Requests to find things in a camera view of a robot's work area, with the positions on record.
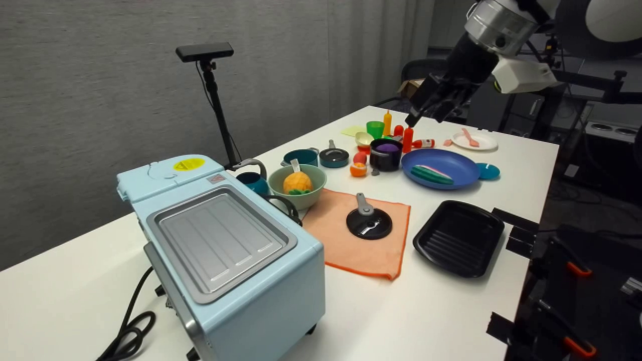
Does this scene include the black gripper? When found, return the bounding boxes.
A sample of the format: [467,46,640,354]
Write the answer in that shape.
[405,37,497,129]

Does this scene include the orange toy carrot piece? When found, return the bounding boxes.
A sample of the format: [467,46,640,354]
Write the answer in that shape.
[348,162,368,178]

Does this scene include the yellow mustard bottle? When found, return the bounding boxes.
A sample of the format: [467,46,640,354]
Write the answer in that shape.
[381,111,392,139]

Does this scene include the small dark frying pan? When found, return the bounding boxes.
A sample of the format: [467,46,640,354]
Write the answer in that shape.
[319,142,348,168]

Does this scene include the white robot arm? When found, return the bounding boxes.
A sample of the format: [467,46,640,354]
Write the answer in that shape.
[405,0,642,127]

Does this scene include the watermelon slice toy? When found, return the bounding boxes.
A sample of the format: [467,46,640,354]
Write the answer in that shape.
[412,165,454,185]

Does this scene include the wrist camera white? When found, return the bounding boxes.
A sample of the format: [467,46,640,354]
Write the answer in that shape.
[492,59,557,94]

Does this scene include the green bowl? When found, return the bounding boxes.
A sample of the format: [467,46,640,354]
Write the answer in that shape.
[269,165,327,210]

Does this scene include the white plate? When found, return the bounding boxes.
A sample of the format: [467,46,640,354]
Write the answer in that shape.
[451,130,497,152]

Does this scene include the teal cup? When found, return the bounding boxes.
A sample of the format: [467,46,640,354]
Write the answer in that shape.
[235,159,269,199]

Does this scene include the black grill tray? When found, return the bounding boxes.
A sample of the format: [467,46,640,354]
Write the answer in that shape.
[414,200,503,278]

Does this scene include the red ketchup bottle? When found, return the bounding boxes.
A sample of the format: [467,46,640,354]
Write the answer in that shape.
[402,129,414,152]

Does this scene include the black power cable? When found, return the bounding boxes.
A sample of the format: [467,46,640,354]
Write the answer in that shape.
[94,265,158,361]

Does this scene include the blue plate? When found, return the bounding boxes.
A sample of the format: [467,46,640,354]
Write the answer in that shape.
[402,148,479,191]

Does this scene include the orange cloth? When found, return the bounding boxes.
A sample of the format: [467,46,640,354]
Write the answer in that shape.
[302,191,412,282]

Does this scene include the light blue toaster oven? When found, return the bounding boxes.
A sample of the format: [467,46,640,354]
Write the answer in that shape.
[116,154,325,361]

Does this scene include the orange toy fruit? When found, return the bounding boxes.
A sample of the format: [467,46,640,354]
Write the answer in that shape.
[282,170,313,195]

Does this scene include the pale yellow cutting board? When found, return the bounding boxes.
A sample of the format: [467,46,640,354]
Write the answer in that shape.
[339,125,366,139]

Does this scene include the teal small lid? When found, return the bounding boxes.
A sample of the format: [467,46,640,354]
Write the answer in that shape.
[478,162,500,180]

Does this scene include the green translucent cup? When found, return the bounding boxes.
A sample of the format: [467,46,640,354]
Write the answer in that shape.
[366,120,383,139]

